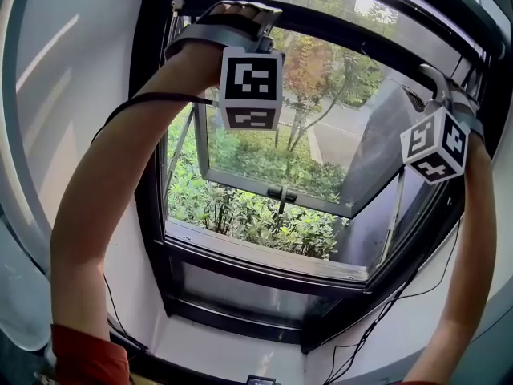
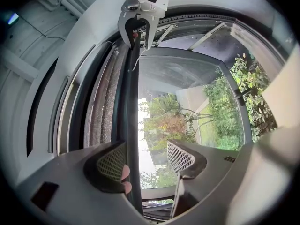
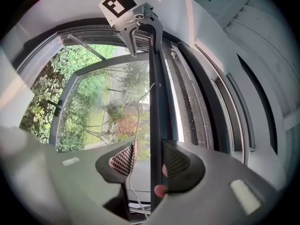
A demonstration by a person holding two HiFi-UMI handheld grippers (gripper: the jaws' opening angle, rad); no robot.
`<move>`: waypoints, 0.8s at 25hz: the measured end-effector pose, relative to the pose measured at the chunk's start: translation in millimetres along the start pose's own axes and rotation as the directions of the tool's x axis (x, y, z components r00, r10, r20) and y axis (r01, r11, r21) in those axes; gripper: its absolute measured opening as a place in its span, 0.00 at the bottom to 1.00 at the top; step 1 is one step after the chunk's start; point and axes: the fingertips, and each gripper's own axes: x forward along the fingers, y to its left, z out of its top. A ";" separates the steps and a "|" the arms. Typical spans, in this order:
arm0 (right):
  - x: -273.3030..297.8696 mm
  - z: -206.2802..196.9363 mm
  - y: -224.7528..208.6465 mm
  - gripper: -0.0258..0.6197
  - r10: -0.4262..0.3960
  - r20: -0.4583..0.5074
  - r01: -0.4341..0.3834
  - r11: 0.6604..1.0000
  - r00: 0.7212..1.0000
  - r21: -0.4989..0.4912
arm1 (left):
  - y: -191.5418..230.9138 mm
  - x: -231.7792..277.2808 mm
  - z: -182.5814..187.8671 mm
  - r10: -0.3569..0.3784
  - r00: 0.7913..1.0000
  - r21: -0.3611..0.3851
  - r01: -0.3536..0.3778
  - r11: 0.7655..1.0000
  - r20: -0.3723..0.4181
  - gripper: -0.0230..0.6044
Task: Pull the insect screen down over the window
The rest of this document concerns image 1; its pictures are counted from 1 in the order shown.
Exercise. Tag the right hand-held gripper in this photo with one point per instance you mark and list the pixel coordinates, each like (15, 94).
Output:
(433, 147)

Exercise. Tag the black window frame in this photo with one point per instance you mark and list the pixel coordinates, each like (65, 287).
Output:
(146, 155)

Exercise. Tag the small black display device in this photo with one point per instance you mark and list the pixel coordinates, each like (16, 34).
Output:
(260, 381)

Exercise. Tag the person's left hand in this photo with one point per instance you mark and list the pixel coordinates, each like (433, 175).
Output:
(234, 10)

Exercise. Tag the person's red shirt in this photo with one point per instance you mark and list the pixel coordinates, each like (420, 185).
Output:
(88, 359)

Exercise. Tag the green bushes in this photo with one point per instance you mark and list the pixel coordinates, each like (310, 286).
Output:
(240, 215)

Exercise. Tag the open glass window sash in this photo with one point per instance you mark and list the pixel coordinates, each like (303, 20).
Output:
(240, 185)

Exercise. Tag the translucent plastic chair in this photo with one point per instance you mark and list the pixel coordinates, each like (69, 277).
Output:
(20, 287)

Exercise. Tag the person's right forearm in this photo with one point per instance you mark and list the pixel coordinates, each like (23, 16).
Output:
(461, 255)

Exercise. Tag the person's left forearm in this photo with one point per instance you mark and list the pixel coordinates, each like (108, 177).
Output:
(100, 195)

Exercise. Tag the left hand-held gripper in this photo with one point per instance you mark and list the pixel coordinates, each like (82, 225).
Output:
(250, 90)

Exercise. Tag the thin trees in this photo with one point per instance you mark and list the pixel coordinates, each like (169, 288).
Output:
(296, 134)

